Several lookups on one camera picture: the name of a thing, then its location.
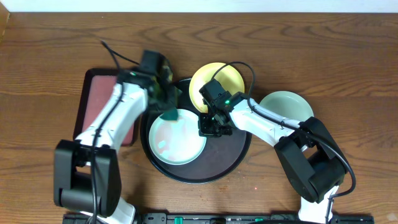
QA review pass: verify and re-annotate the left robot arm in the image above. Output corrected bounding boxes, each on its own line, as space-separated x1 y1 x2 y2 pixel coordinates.
53 67 177 223

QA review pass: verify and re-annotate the light green plate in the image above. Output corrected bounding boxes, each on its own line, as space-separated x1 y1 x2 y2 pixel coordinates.
149 109 206 166
260 91 314 121

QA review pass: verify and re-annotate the green sponge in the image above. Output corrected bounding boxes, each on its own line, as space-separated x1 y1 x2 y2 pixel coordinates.
160 107 178 121

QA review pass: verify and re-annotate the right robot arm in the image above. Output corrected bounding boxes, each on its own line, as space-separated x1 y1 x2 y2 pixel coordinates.
199 91 353 223

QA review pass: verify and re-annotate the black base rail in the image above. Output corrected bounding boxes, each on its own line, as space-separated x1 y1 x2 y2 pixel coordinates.
62 212 376 224

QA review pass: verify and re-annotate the light green plate front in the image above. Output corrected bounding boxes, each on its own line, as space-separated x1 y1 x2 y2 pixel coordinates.
149 109 206 166

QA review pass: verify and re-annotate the rectangular black red tray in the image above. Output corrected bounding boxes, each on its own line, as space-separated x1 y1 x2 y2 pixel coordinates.
72 68 139 147

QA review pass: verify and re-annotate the round black serving tray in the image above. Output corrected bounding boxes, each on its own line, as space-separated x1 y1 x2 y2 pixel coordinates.
140 78 252 184

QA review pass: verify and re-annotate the yellow plate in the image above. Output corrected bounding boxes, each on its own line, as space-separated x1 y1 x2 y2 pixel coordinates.
189 62 245 113

